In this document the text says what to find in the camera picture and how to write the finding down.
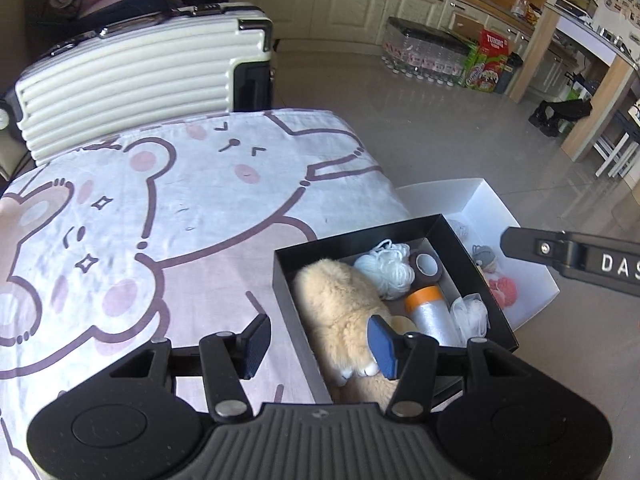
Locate cream kitchen cabinets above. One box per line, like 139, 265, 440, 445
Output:
235, 0, 535, 55

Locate grey knitted doll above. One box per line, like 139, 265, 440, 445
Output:
472, 245, 498, 273

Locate brown bandage tape roll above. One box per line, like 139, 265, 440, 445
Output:
409, 252, 442, 290

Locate wooden kitchen counter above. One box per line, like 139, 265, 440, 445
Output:
506, 1, 640, 164

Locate pack of water bottles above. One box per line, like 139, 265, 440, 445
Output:
382, 16, 471, 87

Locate orange capped plastic film roll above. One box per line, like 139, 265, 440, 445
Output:
405, 285, 462, 347

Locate cream ribbed suitcase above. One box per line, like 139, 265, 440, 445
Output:
1, 2, 272, 164

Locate black cardboard box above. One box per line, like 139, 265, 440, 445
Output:
272, 214, 518, 403

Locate white cardboard box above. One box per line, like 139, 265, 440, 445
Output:
397, 178, 560, 330

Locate grey knitted ball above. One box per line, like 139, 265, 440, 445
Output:
449, 220, 469, 242

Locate bear print bed sheet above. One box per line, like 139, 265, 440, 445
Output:
1, 110, 408, 479

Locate red green snack box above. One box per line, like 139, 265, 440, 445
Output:
460, 28, 510, 93

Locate beige plush bunny toy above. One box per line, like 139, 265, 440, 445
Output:
293, 259, 416, 408

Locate pink knitted doll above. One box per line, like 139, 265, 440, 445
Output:
488, 276, 518, 309

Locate white yarn bundle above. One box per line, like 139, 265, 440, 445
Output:
352, 238, 414, 300

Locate dark trash bin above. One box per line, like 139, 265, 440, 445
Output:
495, 52, 523, 94

